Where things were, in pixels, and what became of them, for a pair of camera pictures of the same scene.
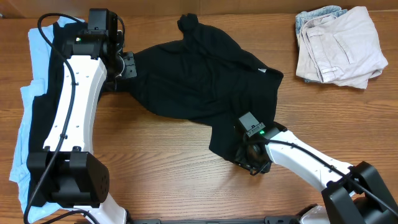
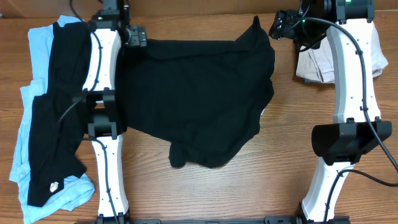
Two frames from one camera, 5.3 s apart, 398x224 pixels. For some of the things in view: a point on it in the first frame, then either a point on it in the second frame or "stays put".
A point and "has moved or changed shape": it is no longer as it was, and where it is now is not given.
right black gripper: [243, 158] to [285, 27]
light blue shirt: [41, 43] stays put
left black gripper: [129, 65] to [138, 37]
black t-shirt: [197, 78] has moved or changed shape
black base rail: [277, 219] stays put
